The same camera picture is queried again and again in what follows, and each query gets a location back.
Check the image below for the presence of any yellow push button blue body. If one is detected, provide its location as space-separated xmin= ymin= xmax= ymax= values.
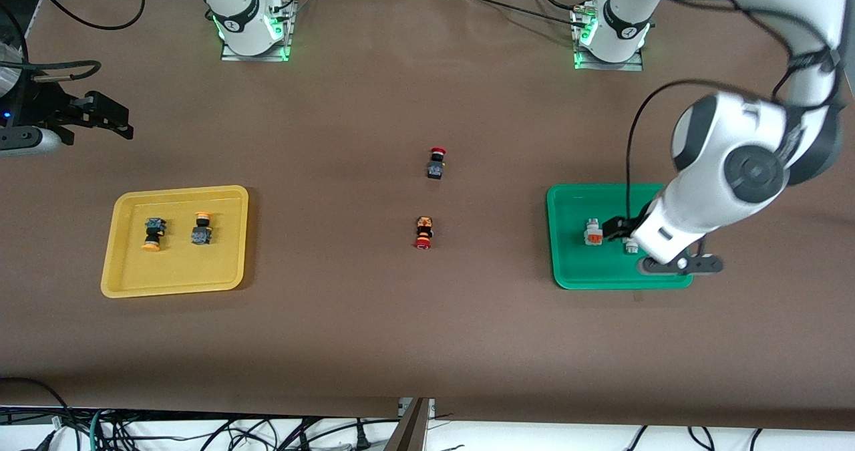
xmin=142 ymin=217 xmax=166 ymax=253

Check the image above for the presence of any green plastic tray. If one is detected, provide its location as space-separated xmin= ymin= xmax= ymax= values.
xmin=546 ymin=184 xmax=694 ymax=290

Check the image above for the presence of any yellow plastic tray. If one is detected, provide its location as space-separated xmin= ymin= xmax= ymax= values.
xmin=100 ymin=185 xmax=249 ymax=299

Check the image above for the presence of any brown table cover mat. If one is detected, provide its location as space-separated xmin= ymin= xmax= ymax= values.
xmin=0 ymin=0 xmax=855 ymax=432

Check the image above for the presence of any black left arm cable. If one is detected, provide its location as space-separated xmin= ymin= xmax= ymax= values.
xmin=625 ymin=0 xmax=844 ymax=224

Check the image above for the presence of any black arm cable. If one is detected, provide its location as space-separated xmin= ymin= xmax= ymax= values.
xmin=0 ymin=0 xmax=146 ymax=83
xmin=625 ymin=0 xmax=844 ymax=224

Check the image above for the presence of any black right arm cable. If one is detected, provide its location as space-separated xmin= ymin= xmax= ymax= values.
xmin=0 ymin=0 xmax=146 ymax=83

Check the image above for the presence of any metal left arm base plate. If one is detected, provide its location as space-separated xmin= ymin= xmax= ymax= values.
xmin=572 ymin=7 xmax=645 ymax=72

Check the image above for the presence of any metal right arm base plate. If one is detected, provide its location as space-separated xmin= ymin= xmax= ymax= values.
xmin=220 ymin=0 xmax=293 ymax=62

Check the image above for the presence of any black looped floor cable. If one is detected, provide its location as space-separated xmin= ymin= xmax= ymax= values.
xmin=0 ymin=376 xmax=71 ymax=432

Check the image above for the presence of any teal floor cable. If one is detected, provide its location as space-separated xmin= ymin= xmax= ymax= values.
xmin=90 ymin=408 xmax=108 ymax=451

